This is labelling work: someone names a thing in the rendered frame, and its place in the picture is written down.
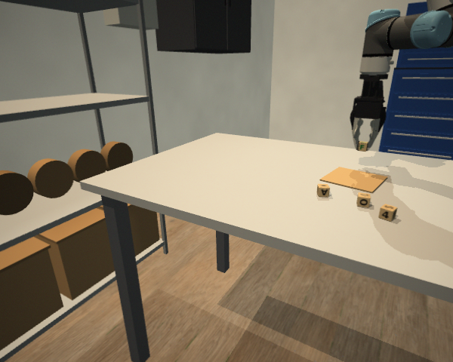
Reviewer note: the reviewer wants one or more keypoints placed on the orange mat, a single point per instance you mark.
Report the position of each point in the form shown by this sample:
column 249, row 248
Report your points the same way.
column 354, row 179

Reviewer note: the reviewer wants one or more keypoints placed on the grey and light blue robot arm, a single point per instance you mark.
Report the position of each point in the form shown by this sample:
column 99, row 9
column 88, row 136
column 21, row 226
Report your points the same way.
column 427, row 30

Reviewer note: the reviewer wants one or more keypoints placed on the tan wooden letter block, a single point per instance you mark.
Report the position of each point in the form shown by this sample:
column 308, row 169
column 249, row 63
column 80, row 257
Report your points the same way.
column 363, row 200
column 323, row 190
column 362, row 146
column 388, row 212

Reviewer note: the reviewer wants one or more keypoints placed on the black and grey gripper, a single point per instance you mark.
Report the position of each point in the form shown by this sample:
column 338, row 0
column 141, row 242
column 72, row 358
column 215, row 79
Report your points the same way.
column 367, row 108

